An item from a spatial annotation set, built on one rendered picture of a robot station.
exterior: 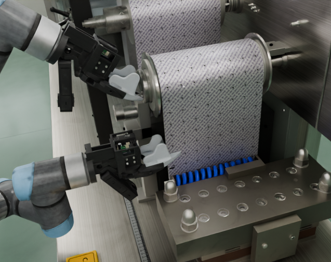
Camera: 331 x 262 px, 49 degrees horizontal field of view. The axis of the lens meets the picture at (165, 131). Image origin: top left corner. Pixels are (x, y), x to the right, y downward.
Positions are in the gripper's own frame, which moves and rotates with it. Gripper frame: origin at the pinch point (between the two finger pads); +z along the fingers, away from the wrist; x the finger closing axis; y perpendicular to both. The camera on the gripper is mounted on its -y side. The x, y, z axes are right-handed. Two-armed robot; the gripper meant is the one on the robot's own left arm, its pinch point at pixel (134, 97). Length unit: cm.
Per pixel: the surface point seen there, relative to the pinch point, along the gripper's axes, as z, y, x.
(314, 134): 62, 13, 8
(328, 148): 193, 0, 100
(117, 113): -0.2, -6.3, 2.9
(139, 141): 8.8, -10.4, 3.0
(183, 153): 16.0, -5.3, -5.1
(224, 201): 23.7, -6.7, -17.2
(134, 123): 6.1, -7.5, 5.1
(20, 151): 27, -139, 185
